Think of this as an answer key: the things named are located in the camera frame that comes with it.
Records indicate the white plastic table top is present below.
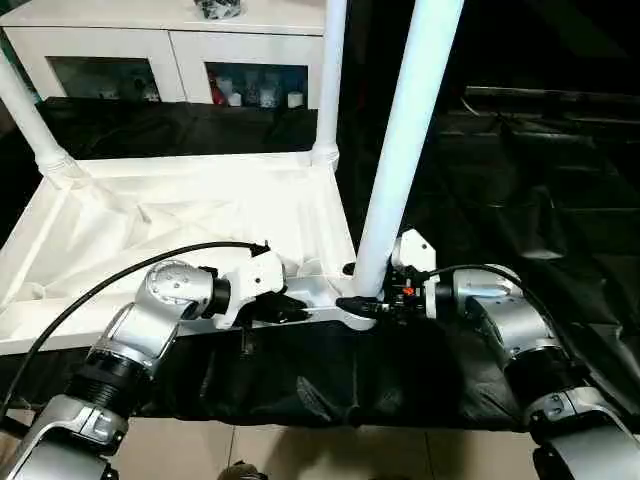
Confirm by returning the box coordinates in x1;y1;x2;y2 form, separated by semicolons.
0;149;387;357

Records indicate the white plastic table leg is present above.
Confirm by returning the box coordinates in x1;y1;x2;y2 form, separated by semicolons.
348;0;465;302
0;54;82;187
312;0;348;170

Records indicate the black work mat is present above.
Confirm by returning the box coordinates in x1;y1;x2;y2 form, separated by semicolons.
0;97;640;432

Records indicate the dark robot body part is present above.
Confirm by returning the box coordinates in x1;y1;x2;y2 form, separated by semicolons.
218;463;270;480

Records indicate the long black metal bar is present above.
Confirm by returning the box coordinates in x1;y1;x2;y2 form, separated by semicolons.
463;85;640;110

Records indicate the white cabinet with glass doors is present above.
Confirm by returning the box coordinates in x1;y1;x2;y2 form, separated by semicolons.
0;0;330;109

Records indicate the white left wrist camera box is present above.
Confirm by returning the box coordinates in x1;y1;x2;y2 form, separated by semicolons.
216;247;288;331

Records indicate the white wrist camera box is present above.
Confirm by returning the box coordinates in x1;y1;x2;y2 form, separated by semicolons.
391;228;438;321
216;247;288;331

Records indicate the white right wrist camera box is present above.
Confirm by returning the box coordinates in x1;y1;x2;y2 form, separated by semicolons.
391;228;438;321

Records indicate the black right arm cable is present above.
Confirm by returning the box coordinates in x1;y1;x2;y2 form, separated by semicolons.
424;263;569;354

